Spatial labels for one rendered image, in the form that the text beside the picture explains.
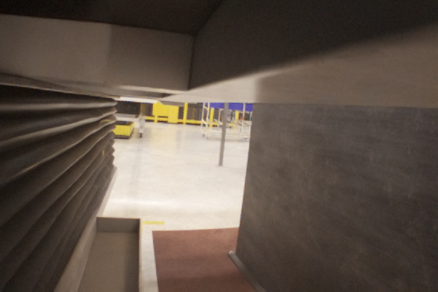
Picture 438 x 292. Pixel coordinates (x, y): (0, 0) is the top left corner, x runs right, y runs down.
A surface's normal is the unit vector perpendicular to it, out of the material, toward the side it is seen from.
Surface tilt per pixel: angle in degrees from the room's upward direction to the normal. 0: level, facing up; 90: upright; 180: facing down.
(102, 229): 90
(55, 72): 90
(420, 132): 90
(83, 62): 90
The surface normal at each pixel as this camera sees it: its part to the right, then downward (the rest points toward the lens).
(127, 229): 0.30, 0.09
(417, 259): -0.92, -0.07
